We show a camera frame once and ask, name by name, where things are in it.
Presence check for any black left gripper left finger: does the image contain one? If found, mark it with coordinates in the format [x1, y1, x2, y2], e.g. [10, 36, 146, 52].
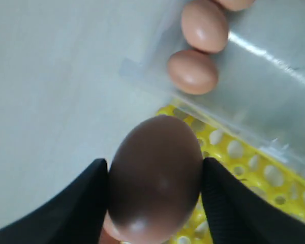
[0, 159, 108, 243]

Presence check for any yellow plastic egg tray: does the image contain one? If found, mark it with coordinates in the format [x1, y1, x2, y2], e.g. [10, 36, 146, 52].
[157, 105, 305, 243]

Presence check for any clear plastic container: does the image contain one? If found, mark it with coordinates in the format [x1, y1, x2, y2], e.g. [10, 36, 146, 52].
[119, 1, 305, 179]

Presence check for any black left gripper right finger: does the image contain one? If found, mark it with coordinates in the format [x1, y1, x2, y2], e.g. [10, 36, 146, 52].
[201, 158, 305, 243]

